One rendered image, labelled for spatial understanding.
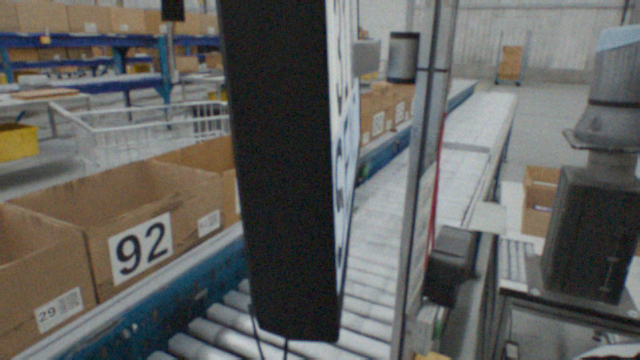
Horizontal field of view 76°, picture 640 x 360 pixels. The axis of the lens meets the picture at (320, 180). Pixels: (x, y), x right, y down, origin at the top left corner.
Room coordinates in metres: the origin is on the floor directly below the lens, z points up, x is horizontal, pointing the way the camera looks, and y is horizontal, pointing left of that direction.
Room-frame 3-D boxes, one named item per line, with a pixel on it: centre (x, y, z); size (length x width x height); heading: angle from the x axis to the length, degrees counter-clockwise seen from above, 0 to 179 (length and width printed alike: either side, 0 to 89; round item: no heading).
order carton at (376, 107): (2.34, -0.21, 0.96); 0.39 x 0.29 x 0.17; 154
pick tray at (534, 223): (1.38, -0.96, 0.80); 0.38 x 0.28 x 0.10; 65
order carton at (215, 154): (1.29, 0.31, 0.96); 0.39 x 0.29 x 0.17; 154
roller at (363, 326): (0.90, -0.01, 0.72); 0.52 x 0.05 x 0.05; 64
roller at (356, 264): (1.13, -0.12, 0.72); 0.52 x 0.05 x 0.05; 64
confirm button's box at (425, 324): (0.57, -0.19, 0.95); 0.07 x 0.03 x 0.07; 154
